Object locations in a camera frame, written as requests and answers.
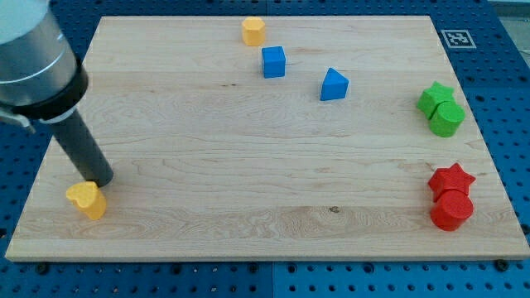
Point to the red star block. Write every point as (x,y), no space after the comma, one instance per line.
(450,178)

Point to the red cylinder block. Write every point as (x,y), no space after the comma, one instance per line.
(451,209)

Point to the yellow hexagon block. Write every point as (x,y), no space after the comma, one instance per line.
(253,31)

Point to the wooden board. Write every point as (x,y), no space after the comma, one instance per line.
(213,162)

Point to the green cylinder block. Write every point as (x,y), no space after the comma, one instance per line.
(446,119)

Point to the white fiducial marker tag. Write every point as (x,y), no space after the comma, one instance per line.
(458,39)

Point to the green star block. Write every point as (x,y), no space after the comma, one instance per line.
(433,96)

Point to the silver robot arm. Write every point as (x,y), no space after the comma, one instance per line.
(41,76)

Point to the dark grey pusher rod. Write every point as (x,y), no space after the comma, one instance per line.
(77,142)

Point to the blue cube block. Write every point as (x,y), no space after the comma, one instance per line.
(274,62)

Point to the blue triangle block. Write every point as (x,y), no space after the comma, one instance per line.
(334,86)

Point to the yellow heart block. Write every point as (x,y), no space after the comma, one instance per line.
(88,199)

